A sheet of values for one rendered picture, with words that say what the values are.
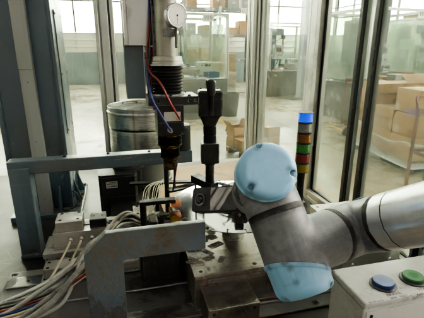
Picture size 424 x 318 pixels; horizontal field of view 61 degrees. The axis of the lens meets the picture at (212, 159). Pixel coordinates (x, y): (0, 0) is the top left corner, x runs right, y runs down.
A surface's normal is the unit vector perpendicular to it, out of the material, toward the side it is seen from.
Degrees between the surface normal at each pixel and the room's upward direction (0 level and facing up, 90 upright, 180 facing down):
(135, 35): 90
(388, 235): 107
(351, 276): 0
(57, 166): 90
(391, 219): 86
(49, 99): 90
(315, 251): 57
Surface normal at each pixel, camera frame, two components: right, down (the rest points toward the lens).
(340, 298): -0.97, 0.07
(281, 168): -0.01, -0.30
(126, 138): -0.31, 0.28
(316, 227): 0.23, -0.73
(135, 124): -0.02, 0.29
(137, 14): 0.25, 0.29
